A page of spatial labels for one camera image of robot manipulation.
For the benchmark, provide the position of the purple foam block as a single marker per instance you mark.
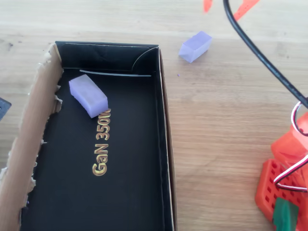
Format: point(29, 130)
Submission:
point(195, 45)
point(89, 96)

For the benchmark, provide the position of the orange perforated arm base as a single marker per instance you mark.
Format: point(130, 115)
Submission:
point(267, 192)

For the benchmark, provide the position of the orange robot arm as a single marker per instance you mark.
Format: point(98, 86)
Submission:
point(286, 146)

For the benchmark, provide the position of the black cardboard box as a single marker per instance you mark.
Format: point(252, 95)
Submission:
point(72, 192)

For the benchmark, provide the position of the green clamp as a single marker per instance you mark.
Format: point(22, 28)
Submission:
point(285, 214)

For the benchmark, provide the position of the flat black object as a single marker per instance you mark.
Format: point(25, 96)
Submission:
point(3, 108)

